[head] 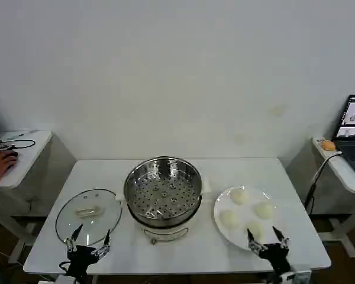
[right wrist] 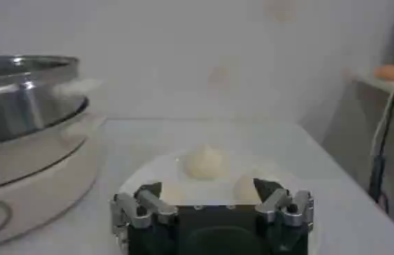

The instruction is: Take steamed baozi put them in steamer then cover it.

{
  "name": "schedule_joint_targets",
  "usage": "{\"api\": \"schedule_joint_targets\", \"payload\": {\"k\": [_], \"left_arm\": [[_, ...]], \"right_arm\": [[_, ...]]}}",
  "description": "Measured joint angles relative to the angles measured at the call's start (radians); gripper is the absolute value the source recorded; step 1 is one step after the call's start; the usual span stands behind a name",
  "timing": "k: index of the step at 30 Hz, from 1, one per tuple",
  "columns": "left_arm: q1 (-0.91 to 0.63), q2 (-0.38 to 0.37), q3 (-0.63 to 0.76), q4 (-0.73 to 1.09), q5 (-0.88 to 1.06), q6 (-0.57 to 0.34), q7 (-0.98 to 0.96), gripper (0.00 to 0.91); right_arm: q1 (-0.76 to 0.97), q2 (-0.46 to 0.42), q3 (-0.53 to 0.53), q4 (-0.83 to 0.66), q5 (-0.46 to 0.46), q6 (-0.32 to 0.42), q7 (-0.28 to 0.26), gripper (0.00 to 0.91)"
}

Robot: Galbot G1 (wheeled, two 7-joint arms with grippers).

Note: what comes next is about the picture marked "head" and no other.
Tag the white power strip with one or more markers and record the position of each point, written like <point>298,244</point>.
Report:
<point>318,141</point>

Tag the white steamed bun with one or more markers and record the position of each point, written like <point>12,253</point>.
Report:
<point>239,196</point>
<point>256,229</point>
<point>264,210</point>
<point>229,219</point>

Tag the white desk with curved edge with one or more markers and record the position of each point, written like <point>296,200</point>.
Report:
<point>26,165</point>

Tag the green pen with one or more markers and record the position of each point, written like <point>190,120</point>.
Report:
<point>20,135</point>

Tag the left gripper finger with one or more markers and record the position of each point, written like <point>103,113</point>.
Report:
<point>71,241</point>
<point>106,242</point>

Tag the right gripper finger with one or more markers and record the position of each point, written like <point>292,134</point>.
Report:
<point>285,243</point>
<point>254,244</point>

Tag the person's hand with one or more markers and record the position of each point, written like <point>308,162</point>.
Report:
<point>3,165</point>

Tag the black computer mouse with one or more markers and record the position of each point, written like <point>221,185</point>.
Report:
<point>14,153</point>

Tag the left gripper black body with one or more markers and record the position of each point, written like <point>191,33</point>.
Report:
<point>80,257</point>

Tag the white electric cooker base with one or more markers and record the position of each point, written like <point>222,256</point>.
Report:
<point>165,232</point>

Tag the round glass lid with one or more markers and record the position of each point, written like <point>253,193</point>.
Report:
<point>87,211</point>

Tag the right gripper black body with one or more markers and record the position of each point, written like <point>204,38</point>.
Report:
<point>274,256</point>

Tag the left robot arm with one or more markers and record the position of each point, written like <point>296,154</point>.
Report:
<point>65,280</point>

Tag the steel steamer pot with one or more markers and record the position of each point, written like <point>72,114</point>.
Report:
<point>162,192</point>

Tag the small orange object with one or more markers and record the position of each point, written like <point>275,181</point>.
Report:
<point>328,145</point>

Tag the white round plate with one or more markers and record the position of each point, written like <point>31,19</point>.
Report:
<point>225,204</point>

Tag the grey open laptop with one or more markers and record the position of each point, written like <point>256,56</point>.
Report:
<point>353,133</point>

